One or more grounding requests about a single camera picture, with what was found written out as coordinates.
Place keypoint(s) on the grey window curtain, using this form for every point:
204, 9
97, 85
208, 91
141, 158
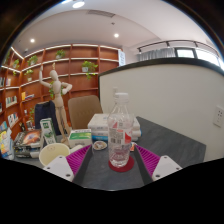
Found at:
156, 54

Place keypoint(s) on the recessed ceiling light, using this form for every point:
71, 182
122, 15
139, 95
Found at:
32, 40
116, 35

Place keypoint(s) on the wooden bookshelf unit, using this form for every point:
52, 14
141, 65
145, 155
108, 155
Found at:
76, 55

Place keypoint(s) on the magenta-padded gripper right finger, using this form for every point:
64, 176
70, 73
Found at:
165, 166

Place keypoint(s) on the clear plastic water bottle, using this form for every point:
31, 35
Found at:
120, 133

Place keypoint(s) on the green and white box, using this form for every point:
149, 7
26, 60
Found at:
80, 137

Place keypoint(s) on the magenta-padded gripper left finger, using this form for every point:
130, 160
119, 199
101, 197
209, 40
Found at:
60, 167

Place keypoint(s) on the green and white carton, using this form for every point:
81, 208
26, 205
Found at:
48, 131

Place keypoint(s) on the small round badge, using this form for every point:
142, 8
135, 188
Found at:
133, 147
100, 145

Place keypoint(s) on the white paper package stack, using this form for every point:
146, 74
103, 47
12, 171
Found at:
98, 125

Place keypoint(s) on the wooden artist mannequin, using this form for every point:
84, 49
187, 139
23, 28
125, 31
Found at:
57, 90

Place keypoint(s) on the white wall outlet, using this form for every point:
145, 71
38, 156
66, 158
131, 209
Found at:
219, 116

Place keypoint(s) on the dark book stack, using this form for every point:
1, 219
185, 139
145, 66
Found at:
28, 141

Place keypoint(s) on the cream ribbed cup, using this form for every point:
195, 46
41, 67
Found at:
53, 153

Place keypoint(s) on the window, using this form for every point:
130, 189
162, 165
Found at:
200, 56

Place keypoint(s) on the flat round red coaster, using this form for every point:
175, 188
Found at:
121, 169

